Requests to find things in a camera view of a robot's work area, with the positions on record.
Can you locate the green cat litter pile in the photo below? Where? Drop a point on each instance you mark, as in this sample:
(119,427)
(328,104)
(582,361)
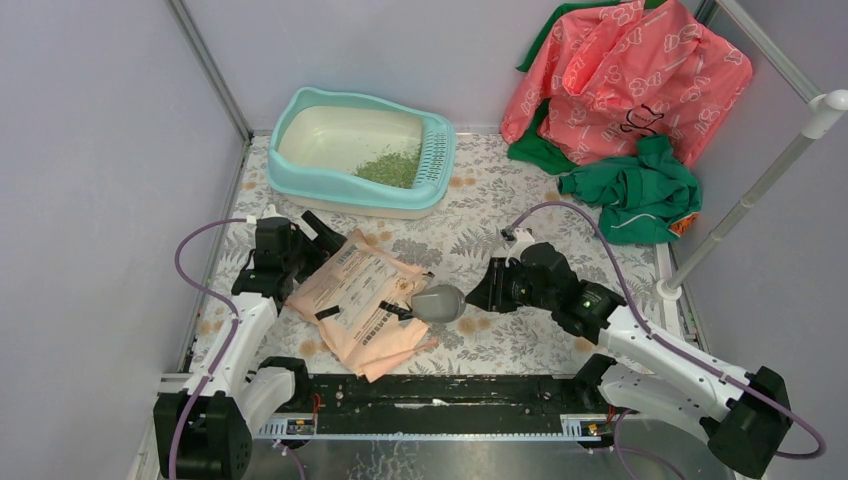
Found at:
(391,168)

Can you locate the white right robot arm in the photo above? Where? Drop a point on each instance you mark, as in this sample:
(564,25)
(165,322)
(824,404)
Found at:
(646,369)

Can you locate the pink cat litter bag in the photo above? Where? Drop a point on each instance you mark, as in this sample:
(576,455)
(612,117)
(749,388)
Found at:
(342,298)

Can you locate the grey litter scoop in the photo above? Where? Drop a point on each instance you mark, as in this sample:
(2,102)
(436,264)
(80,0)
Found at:
(438,304)

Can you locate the dark green garment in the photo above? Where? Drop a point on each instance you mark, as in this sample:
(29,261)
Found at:
(576,102)

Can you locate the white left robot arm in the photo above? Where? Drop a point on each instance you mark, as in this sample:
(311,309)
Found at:
(205,429)

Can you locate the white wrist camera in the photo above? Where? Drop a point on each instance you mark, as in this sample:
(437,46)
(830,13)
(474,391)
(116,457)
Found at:
(517,240)
(268,218)

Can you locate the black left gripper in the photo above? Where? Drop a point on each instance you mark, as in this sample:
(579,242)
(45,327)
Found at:
(330,240)

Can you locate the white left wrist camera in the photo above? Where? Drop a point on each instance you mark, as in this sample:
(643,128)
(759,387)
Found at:
(268,218)

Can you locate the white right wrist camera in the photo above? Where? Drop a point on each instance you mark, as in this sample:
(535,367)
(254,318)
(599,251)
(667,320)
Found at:
(517,240)

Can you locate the white pole stand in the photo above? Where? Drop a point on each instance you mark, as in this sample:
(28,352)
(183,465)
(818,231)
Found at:
(827,110)

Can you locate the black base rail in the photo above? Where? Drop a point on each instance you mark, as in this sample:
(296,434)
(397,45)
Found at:
(451,406)

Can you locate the teal litter box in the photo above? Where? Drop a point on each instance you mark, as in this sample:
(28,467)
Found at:
(322,136)

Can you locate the green sweatshirt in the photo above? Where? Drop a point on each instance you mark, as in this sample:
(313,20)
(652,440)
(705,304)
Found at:
(648,198)

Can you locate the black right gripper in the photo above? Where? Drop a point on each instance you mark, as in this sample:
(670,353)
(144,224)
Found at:
(490,294)

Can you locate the pink patterned jacket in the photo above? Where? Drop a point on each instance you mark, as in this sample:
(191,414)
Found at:
(702,73)

